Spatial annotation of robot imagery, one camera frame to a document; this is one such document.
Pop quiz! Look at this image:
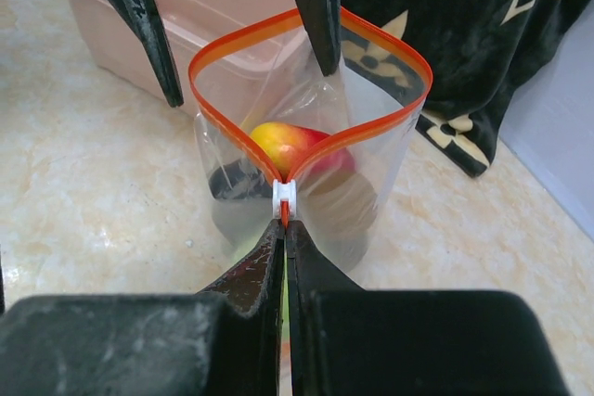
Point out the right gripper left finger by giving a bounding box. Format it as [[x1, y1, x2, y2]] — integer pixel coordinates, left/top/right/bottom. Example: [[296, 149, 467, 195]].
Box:
[[1, 221, 285, 395]]

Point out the red chili pepper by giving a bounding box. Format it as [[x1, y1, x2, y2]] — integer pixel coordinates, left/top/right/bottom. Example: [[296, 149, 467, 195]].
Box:
[[250, 121, 355, 179]]

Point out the orange brown fruit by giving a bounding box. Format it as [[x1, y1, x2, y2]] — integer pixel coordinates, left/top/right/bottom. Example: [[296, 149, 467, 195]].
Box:
[[298, 170, 378, 272]]

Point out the black floral pillow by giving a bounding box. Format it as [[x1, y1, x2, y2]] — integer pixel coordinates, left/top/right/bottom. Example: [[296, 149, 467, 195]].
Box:
[[342, 0, 592, 178]]

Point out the clear zip top bag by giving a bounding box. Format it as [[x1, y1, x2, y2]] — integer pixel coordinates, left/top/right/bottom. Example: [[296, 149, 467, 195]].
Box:
[[188, 10, 433, 271]]

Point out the pink plastic bin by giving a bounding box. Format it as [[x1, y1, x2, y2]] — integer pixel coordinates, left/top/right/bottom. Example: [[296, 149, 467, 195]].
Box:
[[69, 0, 295, 116]]

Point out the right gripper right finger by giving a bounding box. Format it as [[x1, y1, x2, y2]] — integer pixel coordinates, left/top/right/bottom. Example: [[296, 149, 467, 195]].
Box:
[[286, 222, 569, 395]]

